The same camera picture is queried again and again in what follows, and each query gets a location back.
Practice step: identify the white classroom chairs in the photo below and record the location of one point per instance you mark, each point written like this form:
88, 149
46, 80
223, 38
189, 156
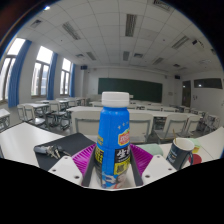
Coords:
140, 125

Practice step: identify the black laptop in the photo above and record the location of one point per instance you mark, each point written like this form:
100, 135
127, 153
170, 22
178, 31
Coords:
75, 143

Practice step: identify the blue curtain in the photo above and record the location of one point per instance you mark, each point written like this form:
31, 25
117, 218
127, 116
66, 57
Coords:
52, 78
18, 76
72, 81

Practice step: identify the dark wall window panel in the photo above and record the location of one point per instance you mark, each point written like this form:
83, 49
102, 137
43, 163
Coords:
208, 83

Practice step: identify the ceiling lights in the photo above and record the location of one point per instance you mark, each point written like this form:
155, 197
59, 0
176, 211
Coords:
130, 25

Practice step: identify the black wall speaker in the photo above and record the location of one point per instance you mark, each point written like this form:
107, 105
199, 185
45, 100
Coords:
83, 67
177, 77

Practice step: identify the dark blue mug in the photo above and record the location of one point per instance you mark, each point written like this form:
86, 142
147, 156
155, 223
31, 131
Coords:
178, 155

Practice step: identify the dark door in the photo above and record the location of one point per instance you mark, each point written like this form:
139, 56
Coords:
186, 94

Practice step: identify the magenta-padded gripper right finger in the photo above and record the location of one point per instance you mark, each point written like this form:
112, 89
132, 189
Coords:
141, 159

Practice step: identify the blue drink bottle white cap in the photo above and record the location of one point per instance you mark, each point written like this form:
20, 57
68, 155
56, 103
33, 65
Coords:
111, 133

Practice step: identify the white classroom desks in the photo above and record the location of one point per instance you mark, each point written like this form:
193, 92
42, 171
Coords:
83, 108

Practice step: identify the bunch of keys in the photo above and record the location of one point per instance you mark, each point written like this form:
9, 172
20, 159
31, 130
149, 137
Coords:
50, 150

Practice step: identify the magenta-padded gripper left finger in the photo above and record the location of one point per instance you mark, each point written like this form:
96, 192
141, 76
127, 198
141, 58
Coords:
81, 159

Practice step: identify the classroom window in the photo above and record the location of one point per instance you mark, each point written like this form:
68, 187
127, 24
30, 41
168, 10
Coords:
40, 73
65, 78
6, 73

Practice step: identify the ceiling projector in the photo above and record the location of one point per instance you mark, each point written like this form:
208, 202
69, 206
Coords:
197, 44

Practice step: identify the green chalkboard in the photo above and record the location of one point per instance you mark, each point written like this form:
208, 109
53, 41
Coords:
133, 89

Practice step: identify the wooden stir stick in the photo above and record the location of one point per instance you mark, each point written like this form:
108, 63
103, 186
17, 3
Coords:
174, 134

